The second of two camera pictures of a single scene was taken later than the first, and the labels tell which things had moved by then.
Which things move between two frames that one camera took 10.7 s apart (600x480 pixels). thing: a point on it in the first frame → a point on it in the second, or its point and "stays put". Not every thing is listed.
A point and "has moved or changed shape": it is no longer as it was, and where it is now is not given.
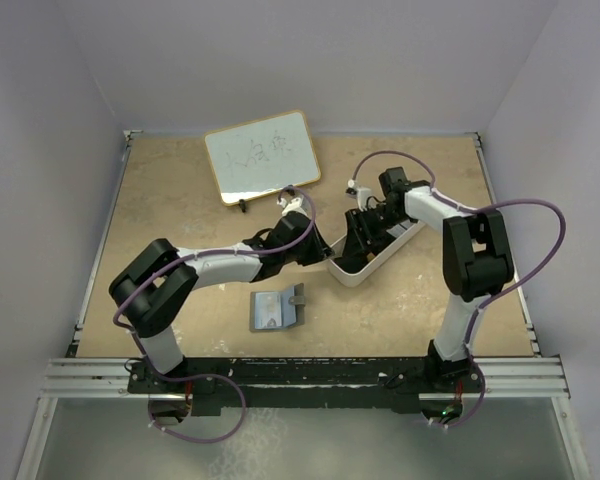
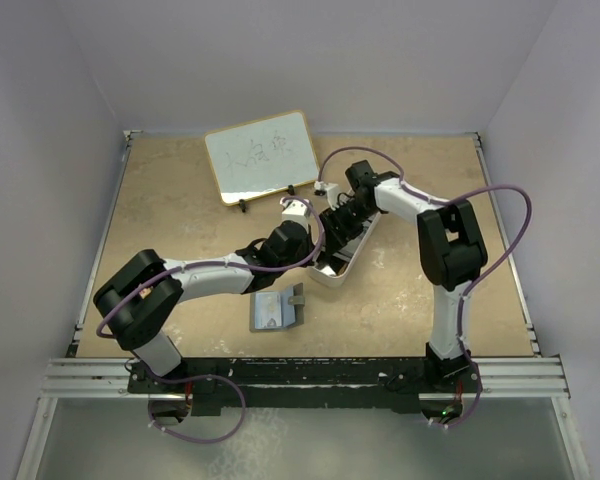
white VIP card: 267,310 stays put
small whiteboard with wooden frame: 261,157 stays put
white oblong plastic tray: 375,264 has moved or changed shape
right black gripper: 358,240 → 337,239
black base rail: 291,386 stays put
